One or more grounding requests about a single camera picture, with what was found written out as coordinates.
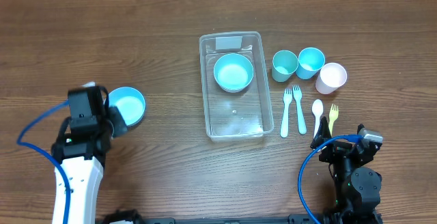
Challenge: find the pink plastic cup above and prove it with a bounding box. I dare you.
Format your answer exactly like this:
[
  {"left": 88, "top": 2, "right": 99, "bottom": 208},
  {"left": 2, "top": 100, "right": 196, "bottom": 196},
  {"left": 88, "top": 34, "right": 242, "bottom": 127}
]
[{"left": 315, "top": 63, "right": 348, "bottom": 94}]

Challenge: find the light blue plastic fork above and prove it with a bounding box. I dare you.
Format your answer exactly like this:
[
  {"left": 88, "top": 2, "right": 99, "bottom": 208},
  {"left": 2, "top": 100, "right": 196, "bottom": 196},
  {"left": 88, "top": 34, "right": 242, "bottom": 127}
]
[{"left": 280, "top": 88, "right": 293, "bottom": 138}]

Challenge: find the blue plastic bowl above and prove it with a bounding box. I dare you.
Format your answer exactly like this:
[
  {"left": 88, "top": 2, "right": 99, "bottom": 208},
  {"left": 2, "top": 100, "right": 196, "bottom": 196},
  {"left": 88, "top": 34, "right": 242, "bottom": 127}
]
[{"left": 109, "top": 87, "right": 146, "bottom": 127}]

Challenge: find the clear plastic container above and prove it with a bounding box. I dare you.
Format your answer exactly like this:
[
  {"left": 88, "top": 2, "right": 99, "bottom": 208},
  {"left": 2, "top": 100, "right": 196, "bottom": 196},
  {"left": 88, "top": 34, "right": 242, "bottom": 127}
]
[{"left": 199, "top": 31, "right": 274, "bottom": 141}]

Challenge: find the black aluminium frame rail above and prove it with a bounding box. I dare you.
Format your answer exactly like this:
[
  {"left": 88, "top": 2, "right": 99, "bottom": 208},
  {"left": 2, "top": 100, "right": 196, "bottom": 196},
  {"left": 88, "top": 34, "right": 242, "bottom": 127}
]
[{"left": 102, "top": 210, "right": 383, "bottom": 224}]

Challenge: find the white plastic spoon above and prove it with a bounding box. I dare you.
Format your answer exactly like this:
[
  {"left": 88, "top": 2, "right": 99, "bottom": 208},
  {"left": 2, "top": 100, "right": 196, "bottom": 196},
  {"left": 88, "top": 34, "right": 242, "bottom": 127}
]
[{"left": 311, "top": 99, "right": 324, "bottom": 137}]

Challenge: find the green plastic bowl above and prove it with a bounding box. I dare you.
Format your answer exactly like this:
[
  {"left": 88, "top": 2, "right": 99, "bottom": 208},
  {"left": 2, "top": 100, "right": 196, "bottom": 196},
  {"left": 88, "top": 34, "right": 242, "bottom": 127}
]
[{"left": 213, "top": 53, "right": 255, "bottom": 93}]

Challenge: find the teal plastic fork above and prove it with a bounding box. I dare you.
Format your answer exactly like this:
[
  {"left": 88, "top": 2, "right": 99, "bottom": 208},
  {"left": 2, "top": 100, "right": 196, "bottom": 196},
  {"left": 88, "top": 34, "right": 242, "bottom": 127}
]
[{"left": 292, "top": 85, "right": 307, "bottom": 135}]

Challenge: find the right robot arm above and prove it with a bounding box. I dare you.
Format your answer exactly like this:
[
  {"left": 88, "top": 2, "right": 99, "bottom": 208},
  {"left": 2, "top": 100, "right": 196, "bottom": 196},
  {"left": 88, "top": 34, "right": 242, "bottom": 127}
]
[{"left": 313, "top": 124, "right": 383, "bottom": 224}]

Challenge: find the yellow plastic fork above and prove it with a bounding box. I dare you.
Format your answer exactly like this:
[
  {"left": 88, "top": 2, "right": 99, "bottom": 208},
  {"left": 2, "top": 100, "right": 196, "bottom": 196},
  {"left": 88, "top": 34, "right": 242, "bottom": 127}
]
[{"left": 328, "top": 104, "right": 339, "bottom": 134}]

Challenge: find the green plastic cup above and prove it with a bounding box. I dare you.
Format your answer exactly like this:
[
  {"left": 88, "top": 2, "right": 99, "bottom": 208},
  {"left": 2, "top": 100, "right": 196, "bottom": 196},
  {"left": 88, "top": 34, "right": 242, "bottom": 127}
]
[{"left": 272, "top": 50, "right": 298, "bottom": 83}]

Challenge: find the blue plastic cup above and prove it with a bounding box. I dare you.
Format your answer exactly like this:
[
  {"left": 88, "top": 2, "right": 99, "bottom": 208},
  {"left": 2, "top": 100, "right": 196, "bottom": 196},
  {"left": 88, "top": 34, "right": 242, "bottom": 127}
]
[{"left": 296, "top": 47, "right": 326, "bottom": 79}]

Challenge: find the white label sticker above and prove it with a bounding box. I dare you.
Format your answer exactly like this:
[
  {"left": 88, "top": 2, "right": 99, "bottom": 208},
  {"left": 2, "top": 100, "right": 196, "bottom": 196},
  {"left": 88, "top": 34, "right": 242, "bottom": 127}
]
[{"left": 215, "top": 36, "right": 242, "bottom": 50}]

